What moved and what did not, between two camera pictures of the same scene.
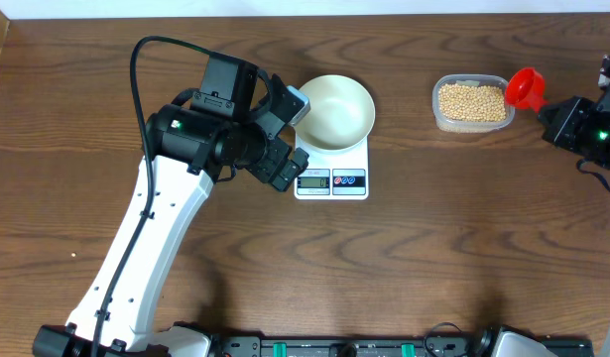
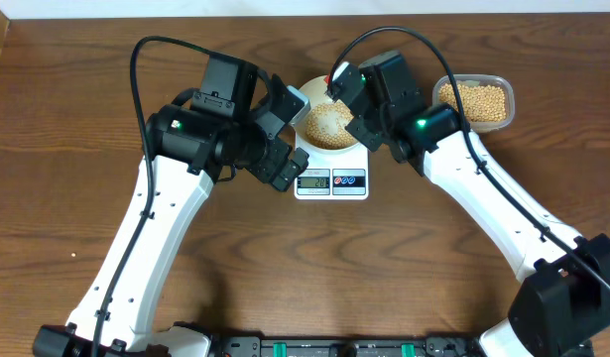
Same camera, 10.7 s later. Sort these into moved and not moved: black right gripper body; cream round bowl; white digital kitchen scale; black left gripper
Moved: black right gripper body
Not moved: black left gripper; cream round bowl; white digital kitchen scale
